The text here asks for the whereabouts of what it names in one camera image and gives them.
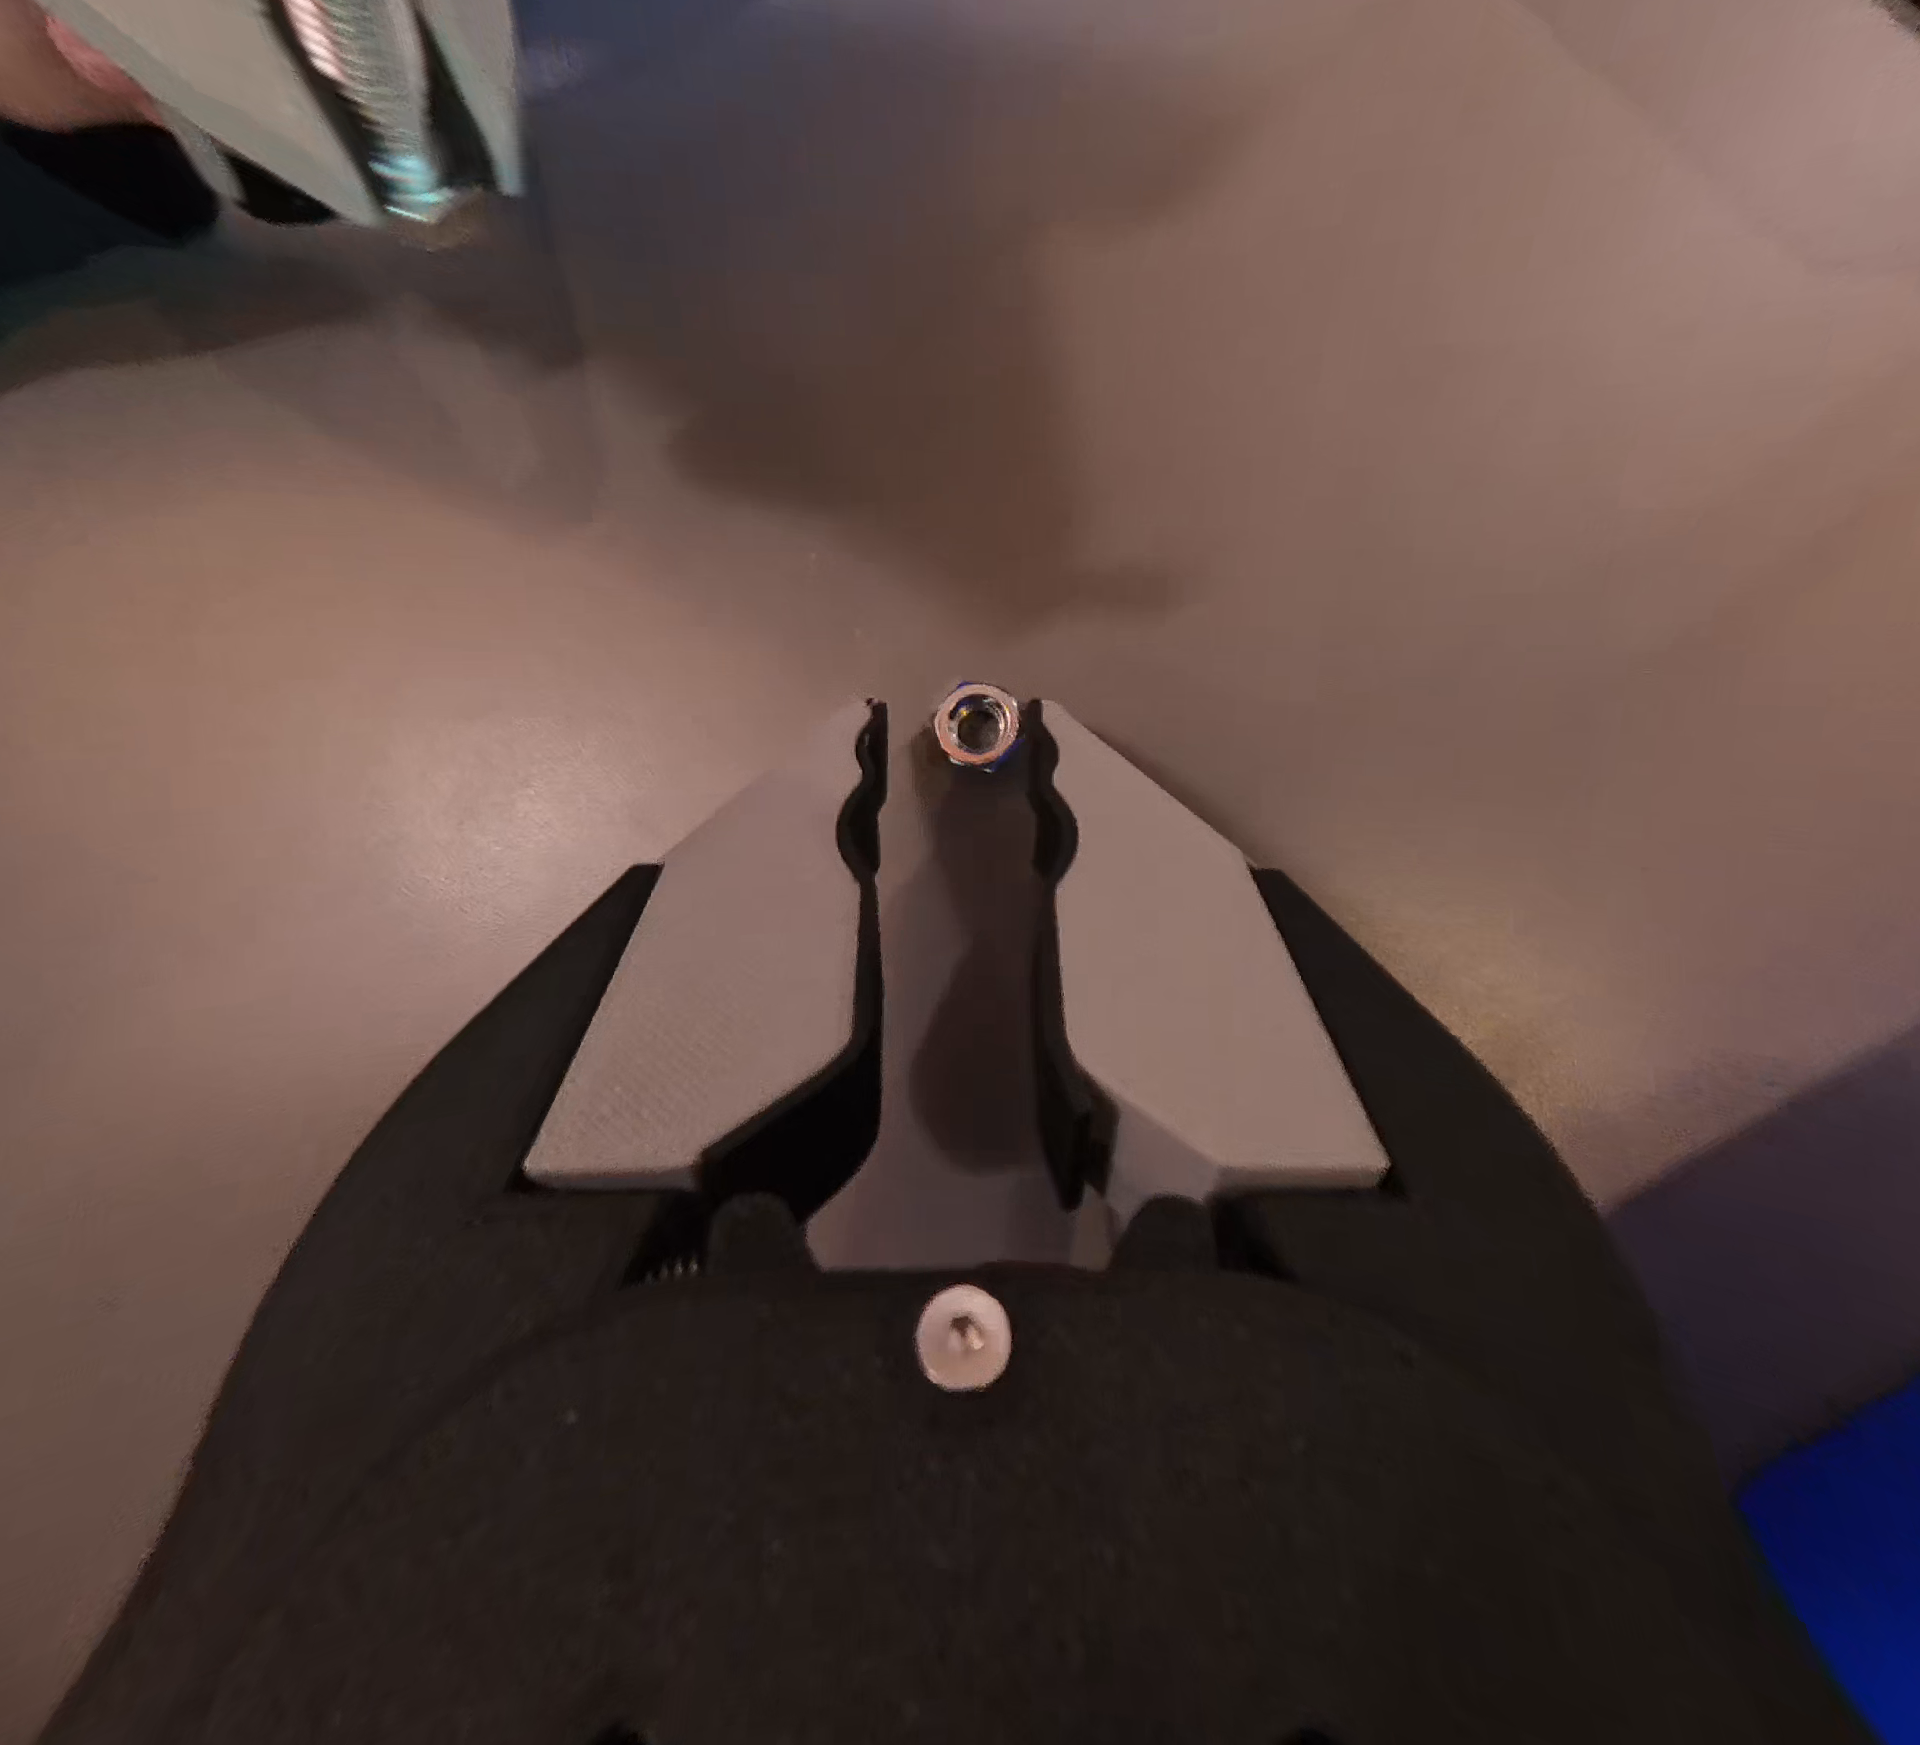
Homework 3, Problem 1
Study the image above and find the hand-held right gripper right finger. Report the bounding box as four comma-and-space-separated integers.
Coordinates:
1020, 699, 1390, 1215

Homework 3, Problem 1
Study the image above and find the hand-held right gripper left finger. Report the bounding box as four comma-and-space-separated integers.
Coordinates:
522, 695, 890, 1215

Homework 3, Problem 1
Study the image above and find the steel hex nut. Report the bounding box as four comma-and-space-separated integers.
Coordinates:
930, 681, 1026, 774

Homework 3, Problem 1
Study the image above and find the person's left hand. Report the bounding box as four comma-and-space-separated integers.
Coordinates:
0, 0, 160, 127

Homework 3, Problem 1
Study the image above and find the blue plastic object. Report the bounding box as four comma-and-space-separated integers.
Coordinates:
1735, 1386, 1920, 1745

